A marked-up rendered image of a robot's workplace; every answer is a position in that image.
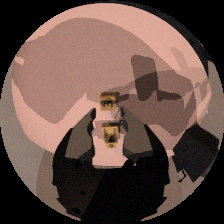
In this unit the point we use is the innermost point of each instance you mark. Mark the tan cube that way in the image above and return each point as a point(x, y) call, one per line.
point(108, 101)
point(110, 141)

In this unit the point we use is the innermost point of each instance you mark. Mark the tan open tray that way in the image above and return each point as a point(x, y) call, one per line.
point(112, 129)

